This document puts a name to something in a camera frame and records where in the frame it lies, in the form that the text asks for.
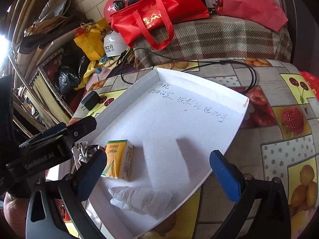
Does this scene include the yellow tissue pack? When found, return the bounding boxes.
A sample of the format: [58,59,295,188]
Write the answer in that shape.
[101,140,134,181]

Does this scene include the white towel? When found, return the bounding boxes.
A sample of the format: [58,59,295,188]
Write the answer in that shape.
[108,186,172,219]

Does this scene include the person's hand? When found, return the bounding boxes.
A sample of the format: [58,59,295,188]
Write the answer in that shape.
[3,193,29,238]

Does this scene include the metal shelf rack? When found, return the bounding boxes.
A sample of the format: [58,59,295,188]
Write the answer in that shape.
[7,29,83,135]

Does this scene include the black power adapter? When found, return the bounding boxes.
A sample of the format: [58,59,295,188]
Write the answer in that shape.
[81,91,100,111]

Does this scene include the black plastic bag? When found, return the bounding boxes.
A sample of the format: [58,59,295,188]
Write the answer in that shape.
[55,54,90,95]

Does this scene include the fruit pattern tablecloth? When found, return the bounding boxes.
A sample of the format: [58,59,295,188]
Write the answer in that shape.
[67,57,319,239]

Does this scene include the white foam tray box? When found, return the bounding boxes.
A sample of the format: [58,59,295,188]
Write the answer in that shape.
[84,68,249,238]

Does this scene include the yellow plastic bag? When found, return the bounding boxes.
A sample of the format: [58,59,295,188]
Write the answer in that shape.
[74,18,110,61]

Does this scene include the white helmet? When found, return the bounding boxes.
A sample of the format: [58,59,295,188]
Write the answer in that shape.
[103,30,128,58]

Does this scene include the red gift bag on chair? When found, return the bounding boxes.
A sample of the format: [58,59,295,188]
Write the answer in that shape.
[300,71,319,99]

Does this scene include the red helmet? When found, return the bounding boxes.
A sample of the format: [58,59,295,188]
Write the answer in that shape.
[104,0,140,25]

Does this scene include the plaid blanket covered furniture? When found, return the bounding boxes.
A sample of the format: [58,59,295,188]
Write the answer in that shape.
[134,15,292,69]

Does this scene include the dull red nonwoven bag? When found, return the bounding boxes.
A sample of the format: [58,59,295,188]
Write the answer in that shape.
[216,0,288,32]

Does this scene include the black cable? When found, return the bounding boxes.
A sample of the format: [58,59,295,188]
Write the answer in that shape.
[120,47,258,93]

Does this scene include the red tote bag with handles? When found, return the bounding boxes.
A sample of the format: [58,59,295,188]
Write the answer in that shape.
[111,0,210,50]

